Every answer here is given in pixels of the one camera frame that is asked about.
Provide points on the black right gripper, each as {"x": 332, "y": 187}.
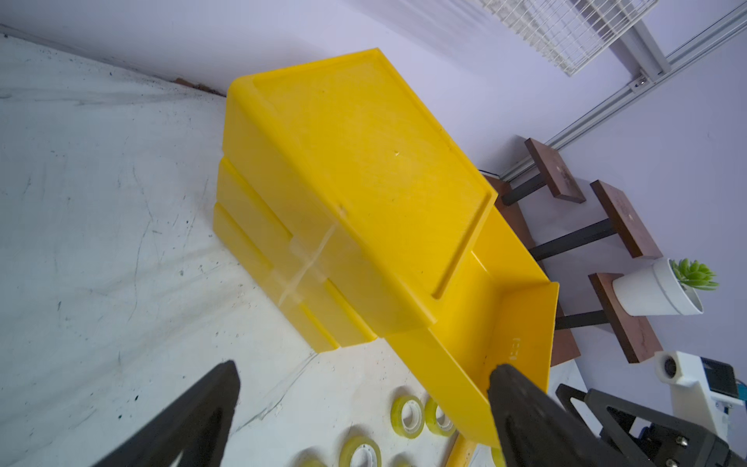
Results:
{"x": 643, "y": 436}

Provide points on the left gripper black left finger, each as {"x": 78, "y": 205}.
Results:
{"x": 192, "y": 431}

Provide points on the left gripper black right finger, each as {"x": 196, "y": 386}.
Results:
{"x": 535, "y": 431}

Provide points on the yellow plastic drawer cabinet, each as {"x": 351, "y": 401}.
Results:
{"x": 345, "y": 199}

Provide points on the yellow top drawer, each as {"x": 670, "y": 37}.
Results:
{"x": 499, "y": 309}

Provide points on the blue yellow garden fork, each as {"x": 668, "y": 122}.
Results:
{"x": 461, "y": 453}

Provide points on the brown wooden step shelf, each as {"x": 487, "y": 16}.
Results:
{"x": 635, "y": 335}

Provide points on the white potted succulent plant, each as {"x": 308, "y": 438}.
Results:
{"x": 666, "y": 287}

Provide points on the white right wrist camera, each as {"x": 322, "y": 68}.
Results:
{"x": 703, "y": 391}

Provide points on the aluminium frame rail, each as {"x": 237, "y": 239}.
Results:
{"x": 673, "y": 37}

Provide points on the white wire wall basket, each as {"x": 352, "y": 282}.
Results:
{"x": 569, "y": 34}

